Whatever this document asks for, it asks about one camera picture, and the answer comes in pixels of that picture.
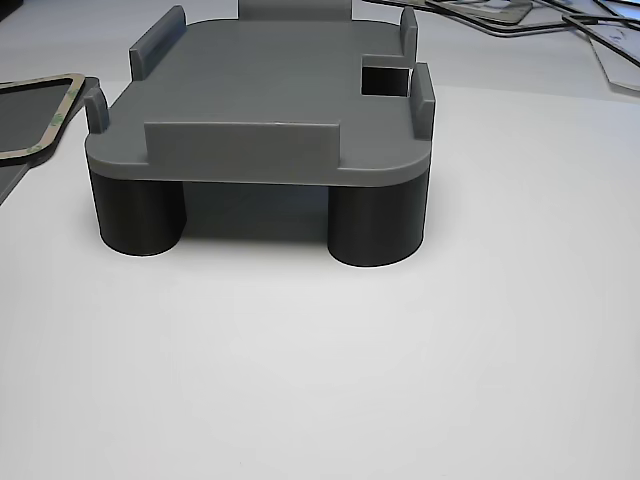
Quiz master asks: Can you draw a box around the grey holder with black legs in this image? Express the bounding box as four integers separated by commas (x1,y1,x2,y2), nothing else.
83,0,437,269

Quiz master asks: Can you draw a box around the grey flat sheet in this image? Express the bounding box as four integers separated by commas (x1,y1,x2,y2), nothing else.
448,0,537,26

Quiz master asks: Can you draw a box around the dark grey flat mat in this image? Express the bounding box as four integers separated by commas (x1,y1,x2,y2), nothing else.
0,75,103,206

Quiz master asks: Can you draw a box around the white paper sheet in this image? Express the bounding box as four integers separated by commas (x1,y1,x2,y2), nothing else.
588,34,640,93

